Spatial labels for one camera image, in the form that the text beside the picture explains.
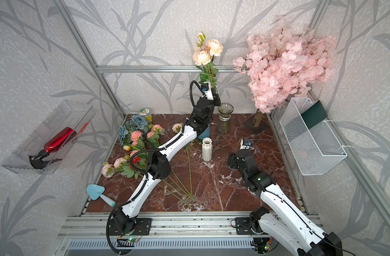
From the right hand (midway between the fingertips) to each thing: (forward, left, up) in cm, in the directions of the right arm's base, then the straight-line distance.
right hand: (235, 152), depth 80 cm
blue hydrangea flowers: (+25, +58, -3) cm, 63 cm away
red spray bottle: (-13, +77, +18) cm, 81 cm away
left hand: (+28, +9, +20) cm, 36 cm away
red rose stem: (+1, +53, -8) cm, 54 cm away
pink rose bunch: (0, +64, -13) cm, 65 cm away
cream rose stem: (-2, +24, -17) cm, 29 cm away
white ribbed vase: (+5, +14, -4) cm, 16 cm away
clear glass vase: (+29, +3, -13) cm, 32 cm away
